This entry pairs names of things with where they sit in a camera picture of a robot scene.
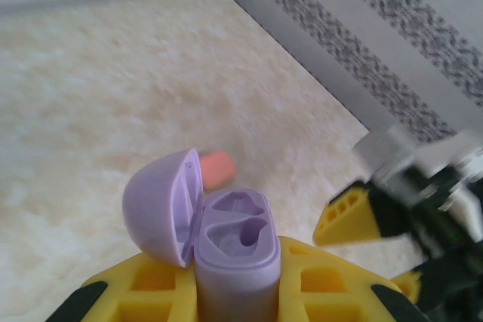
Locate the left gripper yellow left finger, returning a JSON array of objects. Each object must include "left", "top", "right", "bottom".
[{"left": 45, "top": 253, "right": 198, "bottom": 322}]

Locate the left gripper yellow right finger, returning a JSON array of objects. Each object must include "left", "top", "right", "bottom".
[{"left": 276, "top": 236, "right": 432, "bottom": 322}]

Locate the purple earbud charging case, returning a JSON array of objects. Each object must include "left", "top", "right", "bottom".
[{"left": 122, "top": 148, "right": 282, "bottom": 322}]

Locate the salmon earbud charging case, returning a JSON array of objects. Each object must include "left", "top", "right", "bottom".
[{"left": 198, "top": 150, "right": 238, "bottom": 192}]

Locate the aluminium side rail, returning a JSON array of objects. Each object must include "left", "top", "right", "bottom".
[{"left": 222, "top": 0, "right": 382, "bottom": 142}]

